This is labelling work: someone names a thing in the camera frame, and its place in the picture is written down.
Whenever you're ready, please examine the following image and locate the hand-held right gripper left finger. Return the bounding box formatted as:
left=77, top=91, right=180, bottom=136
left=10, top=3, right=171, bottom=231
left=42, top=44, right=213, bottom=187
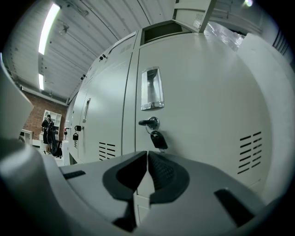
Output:
left=59, top=151, right=148, bottom=232

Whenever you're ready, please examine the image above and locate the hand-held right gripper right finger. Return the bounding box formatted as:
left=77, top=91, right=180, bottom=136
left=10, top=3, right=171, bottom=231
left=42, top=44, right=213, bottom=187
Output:
left=138, top=151, right=267, bottom=236

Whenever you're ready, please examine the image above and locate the grey metal locker cabinet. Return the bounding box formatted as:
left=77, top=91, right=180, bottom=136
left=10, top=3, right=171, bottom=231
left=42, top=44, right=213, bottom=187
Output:
left=66, top=20, right=272, bottom=229

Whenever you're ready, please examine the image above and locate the black office chair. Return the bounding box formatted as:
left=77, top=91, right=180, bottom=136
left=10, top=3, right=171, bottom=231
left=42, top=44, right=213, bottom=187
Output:
left=50, top=138, right=64, bottom=159

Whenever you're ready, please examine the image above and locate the white boxy appliance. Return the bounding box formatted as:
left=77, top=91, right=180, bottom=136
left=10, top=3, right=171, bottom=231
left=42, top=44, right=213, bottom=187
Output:
left=236, top=32, right=291, bottom=206

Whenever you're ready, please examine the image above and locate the round ceiling detector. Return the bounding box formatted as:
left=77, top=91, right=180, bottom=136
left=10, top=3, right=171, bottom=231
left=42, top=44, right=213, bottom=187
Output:
left=57, top=19, right=70, bottom=37

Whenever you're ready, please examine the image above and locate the white wall shelf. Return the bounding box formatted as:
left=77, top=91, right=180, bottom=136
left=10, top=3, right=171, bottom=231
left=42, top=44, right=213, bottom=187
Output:
left=43, top=109, right=62, bottom=142

